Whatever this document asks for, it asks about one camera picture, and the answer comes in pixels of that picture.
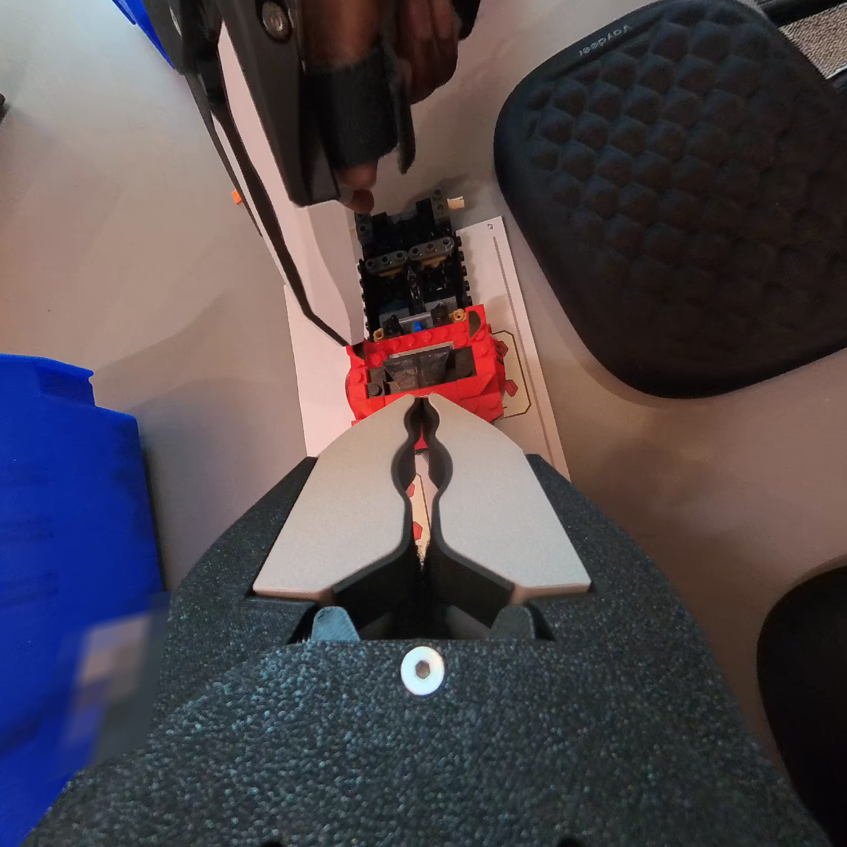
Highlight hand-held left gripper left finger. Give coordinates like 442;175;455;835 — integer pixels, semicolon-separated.
249;394;427;607

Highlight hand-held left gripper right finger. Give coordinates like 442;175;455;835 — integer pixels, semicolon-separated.
421;392;595;604

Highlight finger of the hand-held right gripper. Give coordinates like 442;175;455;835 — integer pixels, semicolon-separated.
186;20;361;349

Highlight lego instruction booklet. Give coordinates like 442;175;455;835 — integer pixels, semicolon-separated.
282;212;573;563

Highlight red and black lego car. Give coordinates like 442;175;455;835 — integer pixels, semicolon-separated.
347;190;513;422

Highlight person's right hand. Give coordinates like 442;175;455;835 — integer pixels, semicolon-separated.
300;0;465;217

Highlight blue plastic bin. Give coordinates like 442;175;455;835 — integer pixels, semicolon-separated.
110;0;184;70
0;352;169;847

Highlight black quilted chair seat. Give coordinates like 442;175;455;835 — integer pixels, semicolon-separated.
756;567;847;847
493;0;847;398

